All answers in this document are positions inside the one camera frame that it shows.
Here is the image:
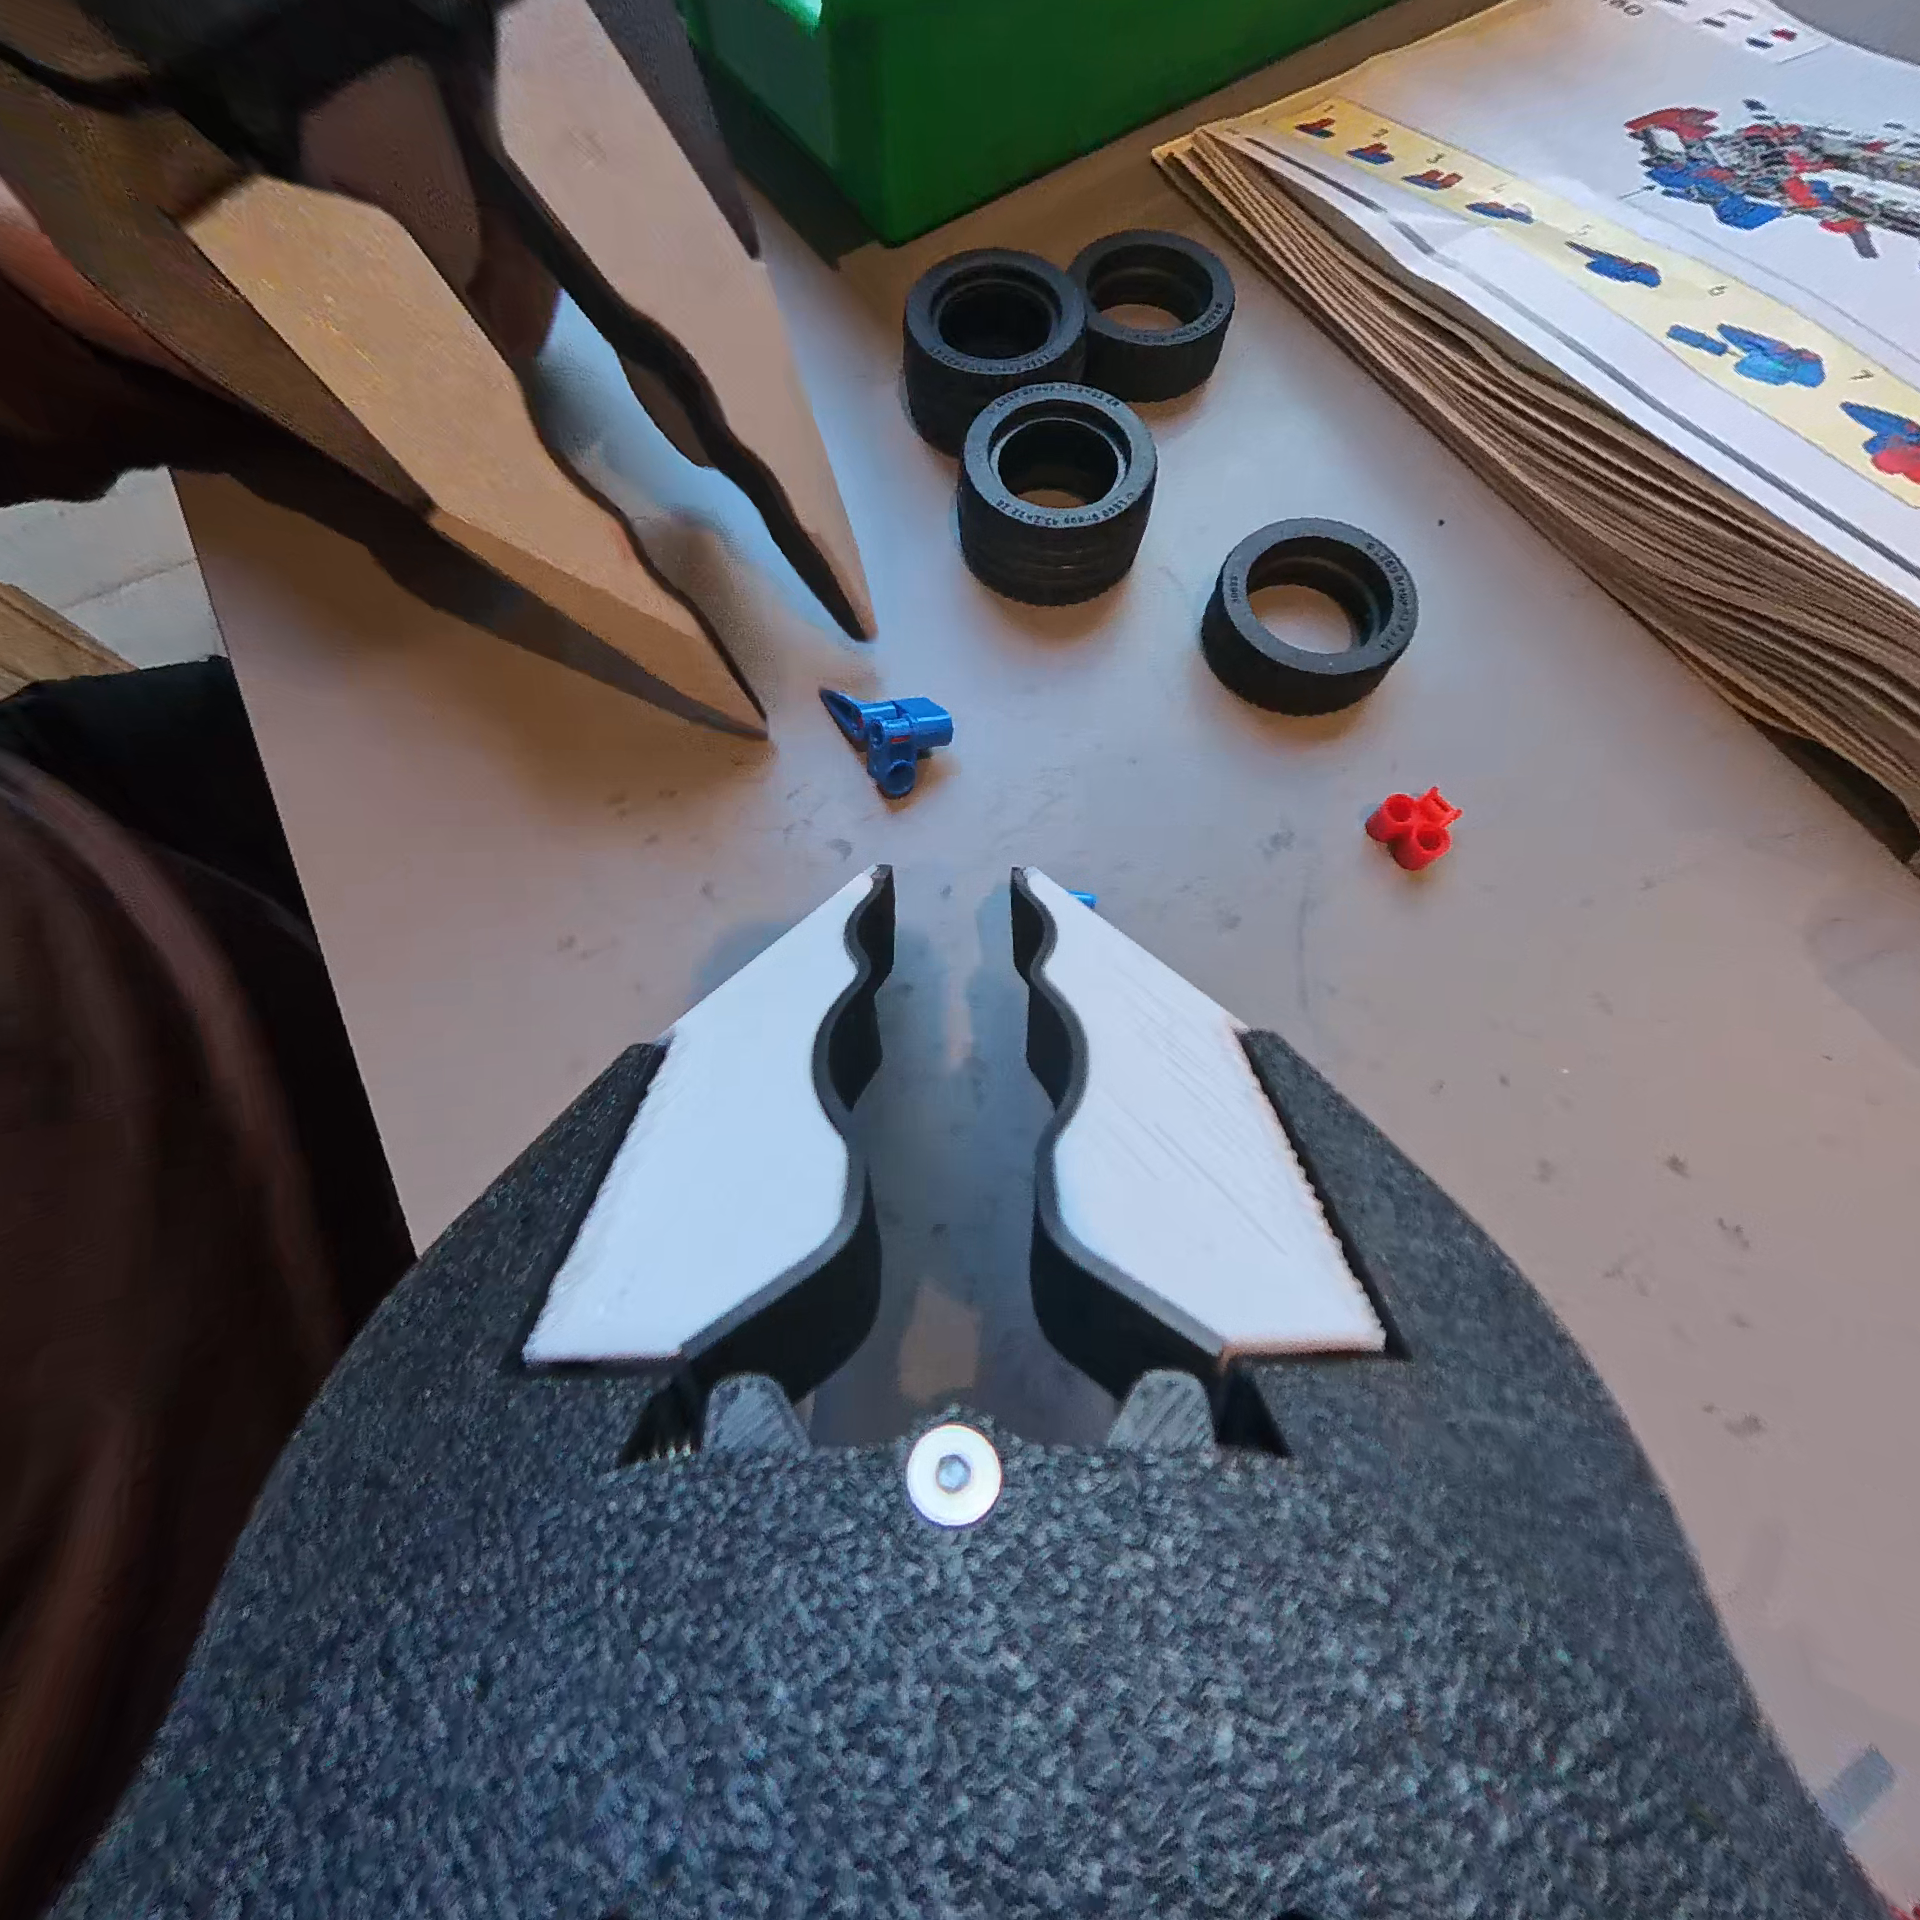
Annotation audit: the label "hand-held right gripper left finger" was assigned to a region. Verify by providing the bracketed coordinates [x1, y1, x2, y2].
[522, 864, 898, 1404]

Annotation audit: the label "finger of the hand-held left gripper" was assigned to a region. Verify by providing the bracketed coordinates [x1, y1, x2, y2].
[477, 0, 882, 646]
[181, 170, 776, 745]

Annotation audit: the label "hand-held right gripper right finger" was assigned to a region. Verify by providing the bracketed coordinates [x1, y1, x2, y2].
[1008, 864, 1387, 1409]

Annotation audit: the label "person's left forearm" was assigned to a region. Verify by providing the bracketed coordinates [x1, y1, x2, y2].
[0, 269, 196, 513]

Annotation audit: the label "grey desk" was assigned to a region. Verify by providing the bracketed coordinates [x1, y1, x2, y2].
[172, 0, 1920, 1920]

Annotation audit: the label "person's left hand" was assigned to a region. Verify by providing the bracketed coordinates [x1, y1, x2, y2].
[299, 60, 490, 291]

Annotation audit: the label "black toy tire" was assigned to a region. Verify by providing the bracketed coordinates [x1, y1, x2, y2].
[904, 252, 1085, 453]
[1068, 228, 1236, 405]
[959, 394, 1161, 606]
[1201, 517, 1420, 718]

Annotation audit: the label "green plastic bin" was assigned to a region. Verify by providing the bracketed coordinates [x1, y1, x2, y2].
[674, 0, 1397, 250]

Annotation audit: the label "red toy connector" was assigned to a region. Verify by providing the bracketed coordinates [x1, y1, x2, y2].
[1364, 786, 1460, 874]

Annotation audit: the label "light wooden box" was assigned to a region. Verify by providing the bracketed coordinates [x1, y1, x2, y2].
[0, 584, 138, 705]

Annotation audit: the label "person's black trousers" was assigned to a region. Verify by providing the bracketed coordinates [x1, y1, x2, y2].
[0, 657, 324, 962]

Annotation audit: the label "open instruction booklet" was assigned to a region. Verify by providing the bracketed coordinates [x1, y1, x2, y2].
[1154, 0, 1920, 875]

